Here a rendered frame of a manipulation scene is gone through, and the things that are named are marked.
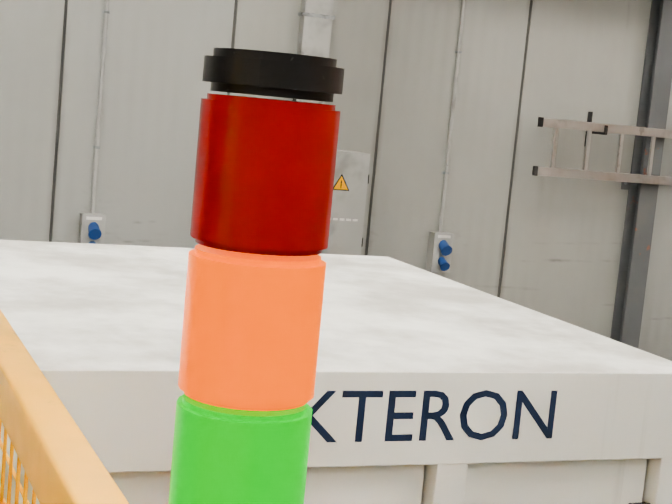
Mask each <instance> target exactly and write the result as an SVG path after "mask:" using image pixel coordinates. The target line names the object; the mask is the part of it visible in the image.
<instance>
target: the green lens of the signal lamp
mask: <svg viewBox="0 0 672 504"><path fill-rule="evenodd" d="M312 410H313V409H312V408H311V407H310V406H309V405H308V404H307V403H306V404H305V405H303V406H301V407H297V408H294V409H287V410H279V411H248V410H237V409H229V408H223V407H217V406H213V405H209V404H205V403H201V402H199V401H196V400H193V399H191V398H190V397H188V396H186V395H185V393H184V394H183V395H181V396H180V397H179V398H178V399H177V403H176V415H175V428H174V440H173V453H172V465H171V478H170V490H169V502H168V504H304V495H305V485H306V474H307V463H308V453H309V442H310V432H311V421H312Z"/></svg>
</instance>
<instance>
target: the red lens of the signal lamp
mask: <svg viewBox="0 0 672 504"><path fill-rule="evenodd" d="M335 106H336V105H329V104H319V103H309V102H299V101H289V100H278V99H267V98H257V97H246V96H235V95H224V94H212V93H207V99H206V98H201V105H200V117H199V130H198V142H197V155H196V167H195V179H194V192H193V204H192V217H191V229H190V236H191V237H192V238H195V242H196V243H198V244H200V245H203V246H206V247H211V248H215V249H220V250H226V251H233V252H241V253H249V254H260V255H275V256H311V255H318V254H321V253H322V250H324V249H327V248H328V240H329V229H330V219H331V208H332V197H333V187H334V176H335V166H336V155H337V144H338V134H339V123H340V112H341V111H335Z"/></svg>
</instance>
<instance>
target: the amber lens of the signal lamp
mask: <svg viewBox="0 0 672 504"><path fill-rule="evenodd" d="M325 272H326V262H325V261H323V260H321V256H319V255H311V256H275V255H260V254H249V253H241V252H233V251H226V250H220V249H215V248H211V247H206V246H203V245H200V244H198V245H196V246H195V249H192V250H190V251H189V254H188V266H187V279H186V291H185V304H184V316H183V328H182V341H181V353H180V366H179V378H178V386H179V388H180V389H181V390H182V391H184V393H185V395H186V396H188V397H190V398H191V399H193V400H196V401H199V402H201V403H205V404H209V405H213V406H217V407H223V408H229V409H237V410H248V411H279V410H287V409H294V408H297V407H301V406H303V405H305V404H306V403H307V402H308V401H310V400H311V399H312V398H314V389H315V378H316V368H317V357H318V346H319V336H320V325H321V314H322V304H323V293H324V283H325Z"/></svg>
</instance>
